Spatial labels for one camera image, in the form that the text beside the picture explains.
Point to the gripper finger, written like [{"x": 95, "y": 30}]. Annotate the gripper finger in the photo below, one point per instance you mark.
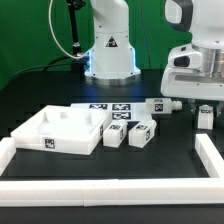
[
  {"x": 219, "y": 108},
  {"x": 192, "y": 105}
]

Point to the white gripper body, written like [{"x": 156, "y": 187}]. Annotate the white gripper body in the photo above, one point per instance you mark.
[{"x": 194, "y": 72}]

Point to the white square tabletop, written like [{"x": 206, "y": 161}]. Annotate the white square tabletop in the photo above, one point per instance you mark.
[{"x": 63, "y": 129}]

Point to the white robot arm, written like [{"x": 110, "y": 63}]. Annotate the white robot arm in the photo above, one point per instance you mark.
[{"x": 112, "y": 58}]

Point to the white marker sheet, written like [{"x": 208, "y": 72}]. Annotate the white marker sheet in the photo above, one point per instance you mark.
[{"x": 120, "y": 111}]

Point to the white obstacle fence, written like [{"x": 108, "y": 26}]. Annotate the white obstacle fence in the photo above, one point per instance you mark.
[{"x": 108, "y": 192}]

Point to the black camera stand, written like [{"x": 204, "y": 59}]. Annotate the black camera stand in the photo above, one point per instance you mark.
[{"x": 73, "y": 6}]

